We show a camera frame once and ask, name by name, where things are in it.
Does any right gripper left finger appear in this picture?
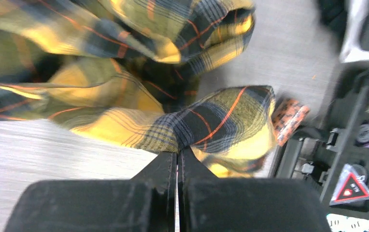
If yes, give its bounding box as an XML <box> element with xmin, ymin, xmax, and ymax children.
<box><xmin>5</xmin><ymin>152</ymin><xmax>177</xmax><ymax>232</ymax></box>

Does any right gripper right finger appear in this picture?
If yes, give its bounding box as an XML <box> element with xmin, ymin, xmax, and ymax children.
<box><xmin>177</xmin><ymin>148</ymin><xmax>330</xmax><ymax>232</ymax></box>

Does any yellow plaid flannel shirt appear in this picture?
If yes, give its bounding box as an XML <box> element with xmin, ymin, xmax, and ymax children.
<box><xmin>0</xmin><ymin>0</ymin><xmax>276</xmax><ymax>177</ymax></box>

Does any brown poker chip roll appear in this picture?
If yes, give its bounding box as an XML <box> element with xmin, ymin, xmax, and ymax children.
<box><xmin>272</xmin><ymin>99</ymin><xmax>310</xmax><ymax>146</ymax></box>

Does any red triangle dealer button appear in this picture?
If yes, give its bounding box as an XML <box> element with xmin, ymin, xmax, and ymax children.
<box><xmin>329</xmin><ymin>164</ymin><xmax>369</xmax><ymax>206</ymax></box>

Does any black foam-lined carrying case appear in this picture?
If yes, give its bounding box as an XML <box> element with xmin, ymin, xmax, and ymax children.
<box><xmin>270</xmin><ymin>71</ymin><xmax>369</xmax><ymax>219</ymax></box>

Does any white folded garment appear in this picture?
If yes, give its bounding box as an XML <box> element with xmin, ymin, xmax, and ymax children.
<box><xmin>339</xmin><ymin>0</ymin><xmax>369</xmax><ymax>66</ymax></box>

